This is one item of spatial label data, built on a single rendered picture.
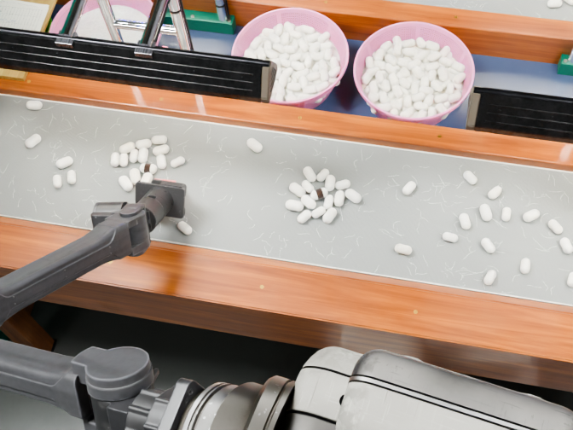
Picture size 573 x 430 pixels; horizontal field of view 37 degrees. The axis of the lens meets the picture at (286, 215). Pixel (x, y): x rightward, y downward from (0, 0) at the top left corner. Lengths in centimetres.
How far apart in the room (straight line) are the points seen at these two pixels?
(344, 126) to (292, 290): 39
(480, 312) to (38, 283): 81
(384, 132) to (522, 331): 51
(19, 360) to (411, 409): 61
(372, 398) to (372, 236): 107
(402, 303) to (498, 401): 97
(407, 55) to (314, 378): 121
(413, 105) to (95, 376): 110
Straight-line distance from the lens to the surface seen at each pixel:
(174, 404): 93
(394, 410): 68
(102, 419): 104
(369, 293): 166
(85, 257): 147
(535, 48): 205
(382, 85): 193
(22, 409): 253
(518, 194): 181
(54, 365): 111
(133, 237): 156
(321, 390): 88
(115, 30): 182
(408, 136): 182
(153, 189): 170
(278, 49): 199
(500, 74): 205
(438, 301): 166
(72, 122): 196
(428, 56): 197
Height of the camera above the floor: 231
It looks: 63 degrees down
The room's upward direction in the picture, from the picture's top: 7 degrees counter-clockwise
